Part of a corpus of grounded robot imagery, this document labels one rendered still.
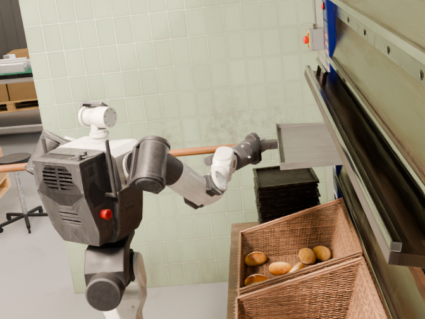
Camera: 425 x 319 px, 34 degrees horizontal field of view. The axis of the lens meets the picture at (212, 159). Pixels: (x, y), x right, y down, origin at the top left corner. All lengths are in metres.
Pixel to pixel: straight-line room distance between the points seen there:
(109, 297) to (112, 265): 0.10
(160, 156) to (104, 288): 0.44
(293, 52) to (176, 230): 1.26
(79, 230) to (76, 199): 0.13
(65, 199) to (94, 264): 0.24
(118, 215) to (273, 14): 1.96
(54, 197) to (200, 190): 0.45
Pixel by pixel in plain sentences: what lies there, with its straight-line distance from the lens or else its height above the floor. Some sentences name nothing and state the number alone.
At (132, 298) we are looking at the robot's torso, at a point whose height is 0.86.
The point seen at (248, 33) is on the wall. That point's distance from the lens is 3.82.
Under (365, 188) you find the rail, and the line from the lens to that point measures 1.47.
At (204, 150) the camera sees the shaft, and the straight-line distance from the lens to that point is 2.70.
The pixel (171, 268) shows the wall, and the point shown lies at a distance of 4.26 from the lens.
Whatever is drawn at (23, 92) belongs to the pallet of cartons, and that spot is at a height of 0.27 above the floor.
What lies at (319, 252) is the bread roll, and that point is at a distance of 3.08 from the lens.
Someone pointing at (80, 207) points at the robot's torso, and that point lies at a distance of 2.09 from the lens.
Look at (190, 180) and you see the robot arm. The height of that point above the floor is 1.28.
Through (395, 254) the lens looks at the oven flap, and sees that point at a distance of 1.24.
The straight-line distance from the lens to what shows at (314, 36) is 3.49.
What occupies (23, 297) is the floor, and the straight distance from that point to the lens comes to 4.55.
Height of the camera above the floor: 1.96
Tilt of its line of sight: 17 degrees down
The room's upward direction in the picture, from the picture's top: 7 degrees counter-clockwise
